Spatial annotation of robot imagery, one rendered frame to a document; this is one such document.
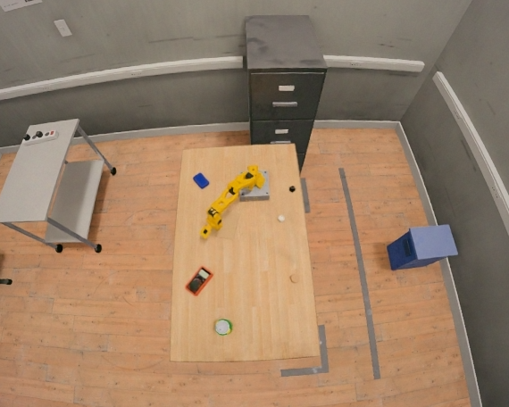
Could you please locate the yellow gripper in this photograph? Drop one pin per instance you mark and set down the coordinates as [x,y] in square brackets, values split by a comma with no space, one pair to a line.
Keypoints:
[206,230]

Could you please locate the small blue rounded block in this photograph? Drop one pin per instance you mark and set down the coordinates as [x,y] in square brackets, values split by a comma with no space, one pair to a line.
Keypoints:
[201,180]

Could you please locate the tan flat mat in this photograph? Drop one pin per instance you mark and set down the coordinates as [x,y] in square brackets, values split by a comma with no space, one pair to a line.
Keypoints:
[229,225]

